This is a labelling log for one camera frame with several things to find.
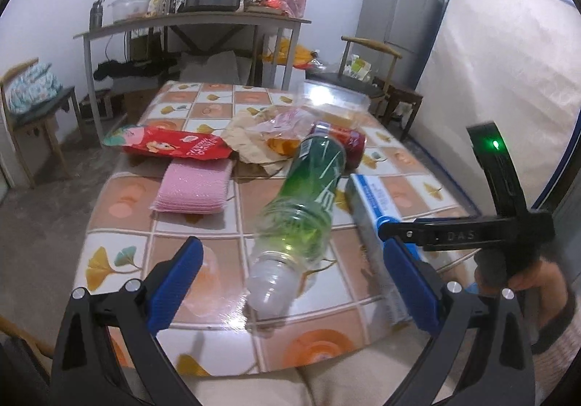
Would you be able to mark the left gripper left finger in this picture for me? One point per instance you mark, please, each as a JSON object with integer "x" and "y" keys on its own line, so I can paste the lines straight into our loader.
{"x": 85, "y": 369}

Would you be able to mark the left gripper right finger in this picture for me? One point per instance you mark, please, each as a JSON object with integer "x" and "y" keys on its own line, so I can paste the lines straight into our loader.
{"x": 499, "y": 369}

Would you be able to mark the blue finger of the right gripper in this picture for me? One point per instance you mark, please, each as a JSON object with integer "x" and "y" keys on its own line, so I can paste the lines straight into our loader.
{"x": 391, "y": 223}

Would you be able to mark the blue white toothpaste box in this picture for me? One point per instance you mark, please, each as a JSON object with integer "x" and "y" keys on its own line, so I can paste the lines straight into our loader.
{"x": 410, "y": 285}

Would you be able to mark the red soda can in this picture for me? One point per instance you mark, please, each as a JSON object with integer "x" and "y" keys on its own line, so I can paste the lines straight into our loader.
{"x": 353, "y": 141}

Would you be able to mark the green plastic bottle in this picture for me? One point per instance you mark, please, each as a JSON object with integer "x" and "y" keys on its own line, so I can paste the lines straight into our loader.
{"x": 292, "y": 231}

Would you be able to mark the clear plastic container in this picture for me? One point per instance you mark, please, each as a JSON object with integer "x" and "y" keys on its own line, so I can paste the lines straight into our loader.
{"x": 333, "y": 104}

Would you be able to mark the clear printed plastic bag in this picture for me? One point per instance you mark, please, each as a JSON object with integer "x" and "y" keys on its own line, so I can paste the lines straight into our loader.
{"x": 284, "y": 133}

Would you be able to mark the red snack bag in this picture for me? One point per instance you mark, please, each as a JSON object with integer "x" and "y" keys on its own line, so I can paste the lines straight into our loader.
{"x": 154, "y": 141}

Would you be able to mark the brown paper bag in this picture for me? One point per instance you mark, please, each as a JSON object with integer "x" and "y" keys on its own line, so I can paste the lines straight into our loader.
{"x": 250, "y": 146}

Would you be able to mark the person's right hand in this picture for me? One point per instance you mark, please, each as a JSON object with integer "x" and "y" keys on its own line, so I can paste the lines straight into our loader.
{"x": 546, "y": 278}

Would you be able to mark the dark wooden stool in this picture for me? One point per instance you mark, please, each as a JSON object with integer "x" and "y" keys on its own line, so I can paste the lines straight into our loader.
{"x": 395, "y": 95}

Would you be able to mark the wooden chair right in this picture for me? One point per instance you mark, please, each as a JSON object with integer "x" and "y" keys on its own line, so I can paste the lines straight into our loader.
{"x": 356, "y": 74}

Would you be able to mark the pink cloth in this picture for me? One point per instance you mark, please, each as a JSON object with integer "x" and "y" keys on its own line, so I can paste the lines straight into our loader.
{"x": 194, "y": 187}

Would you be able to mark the white mattress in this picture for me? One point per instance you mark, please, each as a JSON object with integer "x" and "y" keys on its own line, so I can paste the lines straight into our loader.
{"x": 512, "y": 62}

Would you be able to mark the grey refrigerator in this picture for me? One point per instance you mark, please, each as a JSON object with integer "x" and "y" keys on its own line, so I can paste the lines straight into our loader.
{"x": 407, "y": 26}

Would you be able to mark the wooden chair with cushion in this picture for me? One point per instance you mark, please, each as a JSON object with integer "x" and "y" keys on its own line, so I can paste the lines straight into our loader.
{"x": 40, "y": 118}

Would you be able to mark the grey metal side table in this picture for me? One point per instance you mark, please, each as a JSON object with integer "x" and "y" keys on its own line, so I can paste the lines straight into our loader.
{"x": 174, "y": 22}

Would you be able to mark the blue floral cushion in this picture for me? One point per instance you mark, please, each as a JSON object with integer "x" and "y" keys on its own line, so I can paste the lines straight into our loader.
{"x": 36, "y": 85}

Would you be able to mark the black clothes under table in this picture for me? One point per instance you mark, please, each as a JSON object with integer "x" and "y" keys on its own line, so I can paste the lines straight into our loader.
{"x": 147, "y": 68}

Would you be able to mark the clear bowl on table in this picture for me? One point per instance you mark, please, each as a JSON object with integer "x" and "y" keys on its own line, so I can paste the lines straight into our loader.
{"x": 129, "y": 9}

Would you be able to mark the steel water bottle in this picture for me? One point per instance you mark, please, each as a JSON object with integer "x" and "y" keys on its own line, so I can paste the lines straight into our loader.
{"x": 96, "y": 15}

